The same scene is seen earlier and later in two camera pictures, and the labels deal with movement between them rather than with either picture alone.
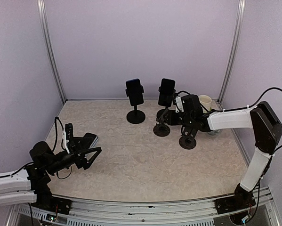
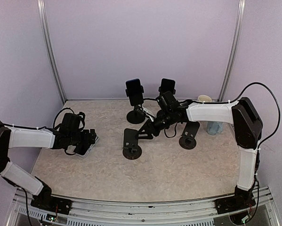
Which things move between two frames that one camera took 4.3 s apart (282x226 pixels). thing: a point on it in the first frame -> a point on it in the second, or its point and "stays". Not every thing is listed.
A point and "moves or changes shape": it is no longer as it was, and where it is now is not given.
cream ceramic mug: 206,101 stays
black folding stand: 188,141 stays
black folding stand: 161,129 moves or changes shape
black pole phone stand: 166,108 -> 161,94
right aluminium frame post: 238,39 stays
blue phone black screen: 134,91 stays
